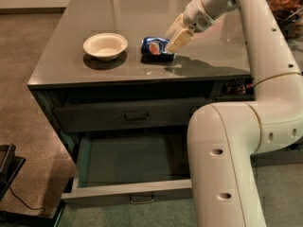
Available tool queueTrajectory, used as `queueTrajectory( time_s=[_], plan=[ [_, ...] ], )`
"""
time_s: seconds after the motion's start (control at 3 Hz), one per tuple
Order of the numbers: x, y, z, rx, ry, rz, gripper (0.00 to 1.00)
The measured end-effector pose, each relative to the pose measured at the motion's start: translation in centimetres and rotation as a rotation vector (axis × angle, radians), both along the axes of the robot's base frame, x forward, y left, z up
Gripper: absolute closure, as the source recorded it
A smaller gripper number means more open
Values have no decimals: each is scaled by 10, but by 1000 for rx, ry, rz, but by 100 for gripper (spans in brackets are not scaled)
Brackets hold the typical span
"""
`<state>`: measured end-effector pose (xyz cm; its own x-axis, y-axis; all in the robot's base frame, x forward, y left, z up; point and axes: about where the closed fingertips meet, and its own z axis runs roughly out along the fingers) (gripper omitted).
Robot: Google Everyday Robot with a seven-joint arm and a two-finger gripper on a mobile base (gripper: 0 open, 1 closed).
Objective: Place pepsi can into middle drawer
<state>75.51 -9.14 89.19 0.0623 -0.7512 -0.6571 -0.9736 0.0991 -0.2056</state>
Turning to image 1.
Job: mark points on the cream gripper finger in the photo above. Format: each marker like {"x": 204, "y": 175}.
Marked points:
{"x": 175, "y": 44}
{"x": 176, "y": 29}

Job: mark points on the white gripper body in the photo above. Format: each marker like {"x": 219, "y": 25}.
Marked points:
{"x": 196, "y": 17}

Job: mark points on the blue pepsi can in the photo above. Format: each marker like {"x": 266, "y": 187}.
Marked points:
{"x": 154, "y": 49}

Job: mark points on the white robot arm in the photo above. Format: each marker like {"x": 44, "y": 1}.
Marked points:
{"x": 221, "y": 137}

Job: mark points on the grey top left drawer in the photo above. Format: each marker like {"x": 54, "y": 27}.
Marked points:
{"x": 111, "y": 116}

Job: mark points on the snack bag in drawer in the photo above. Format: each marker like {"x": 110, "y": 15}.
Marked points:
{"x": 238, "y": 87}

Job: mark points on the open grey middle drawer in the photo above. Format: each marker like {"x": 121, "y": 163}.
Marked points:
{"x": 135, "y": 169}

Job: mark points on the white ceramic bowl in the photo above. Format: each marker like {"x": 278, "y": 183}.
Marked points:
{"x": 105, "y": 46}

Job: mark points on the black cup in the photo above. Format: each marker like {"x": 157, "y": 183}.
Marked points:
{"x": 290, "y": 23}

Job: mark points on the grey cabinet with counter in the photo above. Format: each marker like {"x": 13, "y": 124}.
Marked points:
{"x": 66, "y": 75}

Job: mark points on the black floor stand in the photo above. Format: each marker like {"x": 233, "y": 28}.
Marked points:
{"x": 10, "y": 165}

